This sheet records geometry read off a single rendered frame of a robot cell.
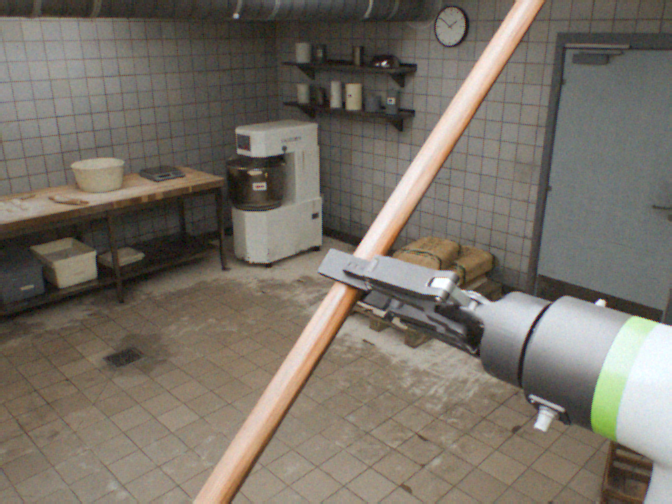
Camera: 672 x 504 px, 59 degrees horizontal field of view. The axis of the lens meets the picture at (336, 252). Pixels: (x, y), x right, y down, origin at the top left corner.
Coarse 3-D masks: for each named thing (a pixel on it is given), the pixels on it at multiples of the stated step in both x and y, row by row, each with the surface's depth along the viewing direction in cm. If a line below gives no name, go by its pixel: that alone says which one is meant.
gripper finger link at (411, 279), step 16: (384, 256) 54; (368, 272) 54; (384, 272) 53; (400, 272) 52; (416, 272) 51; (432, 272) 50; (448, 272) 48; (400, 288) 51; (416, 288) 50; (432, 288) 49
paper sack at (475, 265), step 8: (472, 256) 484; (480, 256) 487; (488, 256) 490; (456, 264) 473; (464, 264) 473; (472, 264) 475; (480, 264) 481; (488, 264) 491; (496, 264) 498; (456, 272) 467; (464, 272) 468; (472, 272) 476; (480, 272) 484; (464, 280) 470
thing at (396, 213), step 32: (544, 0) 72; (512, 32) 70; (480, 64) 68; (480, 96) 67; (448, 128) 65; (416, 160) 65; (416, 192) 63; (384, 224) 62; (352, 288) 60; (320, 320) 59; (320, 352) 58; (288, 384) 56; (256, 416) 56; (256, 448) 55; (224, 480) 54
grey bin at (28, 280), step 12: (12, 252) 486; (24, 252) 486; (0, 264) 461; (12, 264) 461; (24, 264) 461; (36, 264) 461; (0, 276) 441; (12, 276) 447; (24, 276) 454; (36, 276) 461; (0, 288) 445; (12, 288) 451; (24, 288) 457; (36, 288) 464; (0, 300) 450; (12, 300) 453
